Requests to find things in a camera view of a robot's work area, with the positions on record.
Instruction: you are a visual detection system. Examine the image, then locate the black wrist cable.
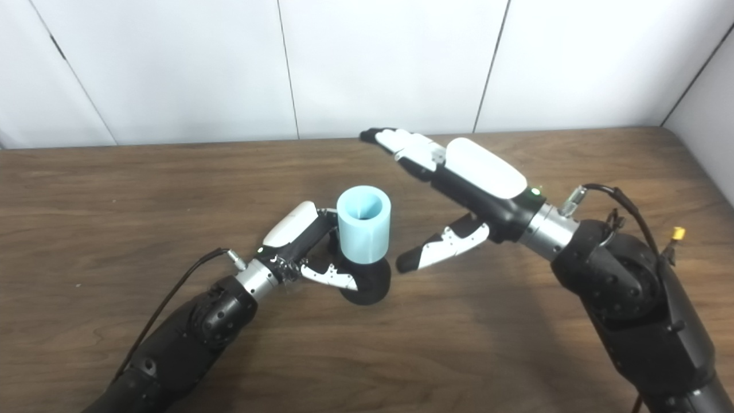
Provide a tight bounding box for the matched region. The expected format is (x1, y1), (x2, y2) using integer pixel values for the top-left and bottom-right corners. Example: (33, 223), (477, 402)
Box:
(559, 184), (669, 270)
(112, 248), (247, 385)

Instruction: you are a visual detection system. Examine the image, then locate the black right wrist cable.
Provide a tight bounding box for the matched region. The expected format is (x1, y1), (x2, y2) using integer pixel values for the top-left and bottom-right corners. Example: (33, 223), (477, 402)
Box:
(559, 184), (669, 270)

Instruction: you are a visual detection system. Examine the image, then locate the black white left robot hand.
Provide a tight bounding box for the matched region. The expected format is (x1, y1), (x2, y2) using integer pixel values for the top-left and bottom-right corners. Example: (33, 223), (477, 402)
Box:
(255, 201), (359, 291)

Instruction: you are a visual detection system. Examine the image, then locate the light-blue hose piece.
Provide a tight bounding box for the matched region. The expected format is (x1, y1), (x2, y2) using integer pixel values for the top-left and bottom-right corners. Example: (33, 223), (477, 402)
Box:
(336, 185), (392, 264)

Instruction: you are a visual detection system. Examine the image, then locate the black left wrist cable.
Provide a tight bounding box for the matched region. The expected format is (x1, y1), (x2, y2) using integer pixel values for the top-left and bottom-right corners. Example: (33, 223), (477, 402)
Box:
(112, 248), (247, 385)

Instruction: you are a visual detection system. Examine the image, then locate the black flared nozzle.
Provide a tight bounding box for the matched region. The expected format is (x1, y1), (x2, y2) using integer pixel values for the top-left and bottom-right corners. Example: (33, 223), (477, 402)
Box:
(327, 229), (392, 306)

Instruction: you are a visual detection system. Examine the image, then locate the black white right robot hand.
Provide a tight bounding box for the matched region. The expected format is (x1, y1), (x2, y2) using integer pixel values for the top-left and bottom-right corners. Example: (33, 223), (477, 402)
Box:
(359, 127), (546, 274)

